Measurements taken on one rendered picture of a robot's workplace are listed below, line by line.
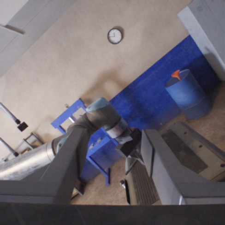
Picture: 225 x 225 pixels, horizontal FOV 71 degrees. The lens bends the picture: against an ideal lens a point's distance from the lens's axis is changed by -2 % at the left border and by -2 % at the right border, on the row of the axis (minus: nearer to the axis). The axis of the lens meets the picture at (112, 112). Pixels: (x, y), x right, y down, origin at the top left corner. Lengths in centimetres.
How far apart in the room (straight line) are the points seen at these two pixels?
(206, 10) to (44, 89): 369
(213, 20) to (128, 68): 183
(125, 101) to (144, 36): 149
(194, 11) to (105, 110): 329
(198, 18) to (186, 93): 141
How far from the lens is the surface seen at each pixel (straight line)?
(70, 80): 388
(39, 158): 60
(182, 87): 333
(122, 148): 67
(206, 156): 78
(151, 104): 396
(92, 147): 364
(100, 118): 63
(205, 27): 376
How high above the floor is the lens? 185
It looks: 12 degrees down
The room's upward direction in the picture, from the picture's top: 41 degrees counter-clockwise
